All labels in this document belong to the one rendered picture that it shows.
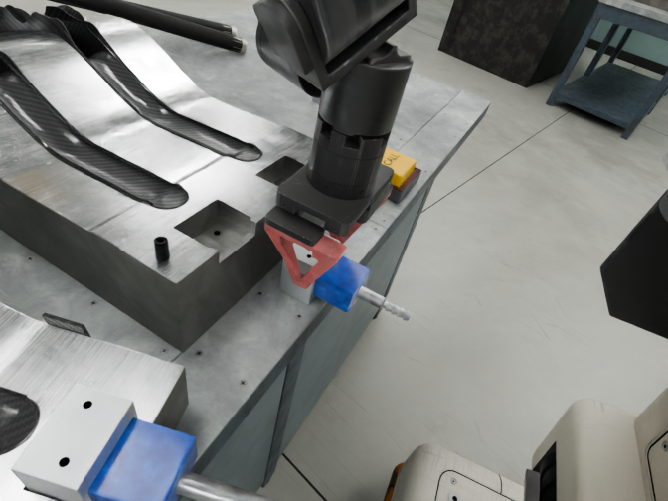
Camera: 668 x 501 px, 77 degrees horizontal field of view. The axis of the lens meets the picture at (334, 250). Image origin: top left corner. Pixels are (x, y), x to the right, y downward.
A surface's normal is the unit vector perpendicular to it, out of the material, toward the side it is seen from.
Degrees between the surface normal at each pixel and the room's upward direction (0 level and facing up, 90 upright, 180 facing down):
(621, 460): 8
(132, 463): 0
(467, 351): 0
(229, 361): 0
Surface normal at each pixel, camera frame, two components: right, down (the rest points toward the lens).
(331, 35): 0.63, 0.63
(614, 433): 0.05, -0.77
